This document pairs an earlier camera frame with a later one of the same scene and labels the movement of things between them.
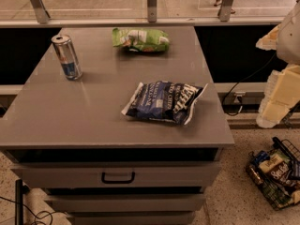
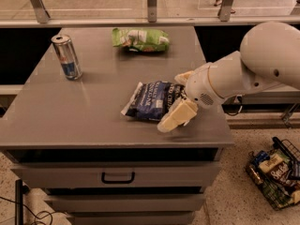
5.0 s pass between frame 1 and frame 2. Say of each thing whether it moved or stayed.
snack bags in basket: stayed
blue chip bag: stayed
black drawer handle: stayed
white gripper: moved
